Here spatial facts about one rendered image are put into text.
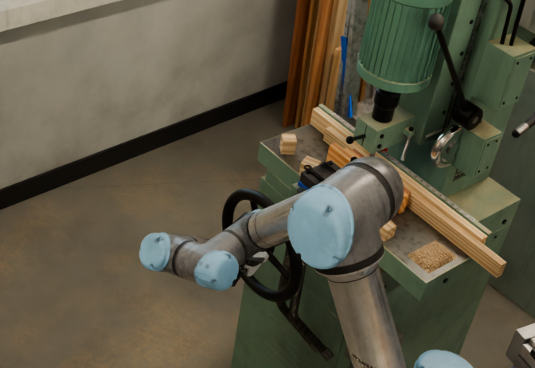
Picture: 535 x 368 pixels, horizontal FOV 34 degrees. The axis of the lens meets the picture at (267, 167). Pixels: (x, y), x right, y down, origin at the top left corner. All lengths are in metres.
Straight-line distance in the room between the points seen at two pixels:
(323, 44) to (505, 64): 1.67
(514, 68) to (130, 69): 1.74
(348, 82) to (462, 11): 1.11
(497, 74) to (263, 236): 0.73
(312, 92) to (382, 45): 1.81
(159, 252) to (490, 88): 0.89
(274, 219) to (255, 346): 1.09
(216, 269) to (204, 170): 2.01
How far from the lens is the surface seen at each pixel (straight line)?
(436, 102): 2.14
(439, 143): 2.13
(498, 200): 2.44
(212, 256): 1.63
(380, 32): 1.93
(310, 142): 2.29
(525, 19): 2.14
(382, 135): 2.10
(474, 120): 2.12
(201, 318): 3.00
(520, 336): 2.13
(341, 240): 1.29
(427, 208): 2.10
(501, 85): 2.09
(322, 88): 3.74
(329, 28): 3.63
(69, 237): 3.27
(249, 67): 3.84
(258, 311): 2.56
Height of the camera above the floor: 2.22
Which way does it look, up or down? 37 degrees down
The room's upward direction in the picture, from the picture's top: 9 degrees clockwise
